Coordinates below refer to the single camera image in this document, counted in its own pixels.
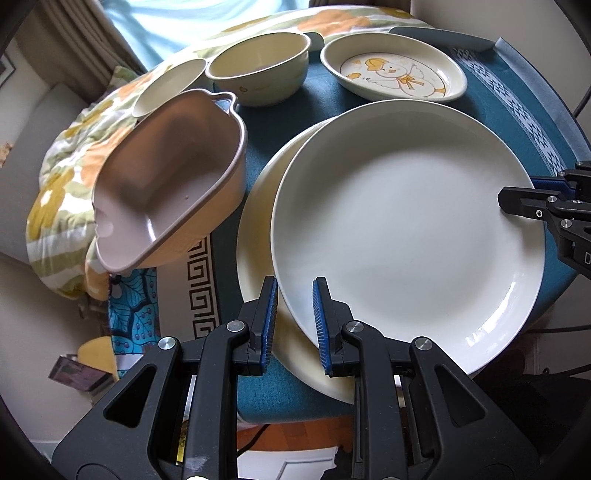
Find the floral blanket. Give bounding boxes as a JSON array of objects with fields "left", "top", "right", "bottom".
[{"left": 25, "top": 0, "right": 416, "bottom": 301}]

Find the light blue sheer curtain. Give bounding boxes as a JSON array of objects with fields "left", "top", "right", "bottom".
[{"left": 99, "top": 0, "right": 315, "bottom": 70}]

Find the yellow object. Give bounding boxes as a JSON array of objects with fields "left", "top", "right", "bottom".
[{"left": 78, "top": 337, "right": 117, "bottom": 380}]

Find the pink heart-shaped dish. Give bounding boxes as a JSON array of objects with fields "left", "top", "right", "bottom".
[{"left": 90, "top": 89, "right": 249, "bottom": 273}]

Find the teal tablecloth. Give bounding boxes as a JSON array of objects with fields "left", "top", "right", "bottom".
[{"left": 157, "top": 28, "right": 591, "bottom": 423}]

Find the beige curtain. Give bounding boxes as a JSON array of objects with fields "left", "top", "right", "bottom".
[{"left": 28, "top": 0, "right": 148, "bottom": 97}]

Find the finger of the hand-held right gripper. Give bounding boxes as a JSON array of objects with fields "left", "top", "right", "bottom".
[
  {"left": 498, "top": 185, "right": 591, "bottom": 237},
  {"left": 531, "top": 167, "right": 591, "bottom": 202}
]

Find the large white plate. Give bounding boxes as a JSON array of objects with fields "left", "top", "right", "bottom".
[{"left": 271, "top": 100, "right": 557, "bottom": 376}]

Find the large cream plate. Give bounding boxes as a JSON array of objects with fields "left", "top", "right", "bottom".
[{"left": 236, "top": 115, "right": 356, "bottom": 404}]

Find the oval duck print plate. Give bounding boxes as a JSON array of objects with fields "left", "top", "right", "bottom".
[{"left": 320, "top": 33, "right": 468, "bottom": 101}]

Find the small cream bowl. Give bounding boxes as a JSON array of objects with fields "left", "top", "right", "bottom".
[{"left": 131, "top": 58, "right": 208, "bottom": 118}]

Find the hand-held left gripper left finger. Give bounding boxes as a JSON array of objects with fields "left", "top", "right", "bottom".
[{"left": 52, "top": 276, "right": 280, "bottom": 480}]

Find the black cable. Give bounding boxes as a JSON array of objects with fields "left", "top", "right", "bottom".
[{"left": 526, "top": 318, "right": 591, "bottom": 334}]

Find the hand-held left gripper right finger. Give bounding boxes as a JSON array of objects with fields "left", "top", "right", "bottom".
[{"left": 312, "top": 277, "right": 539, "bottom": 480}]

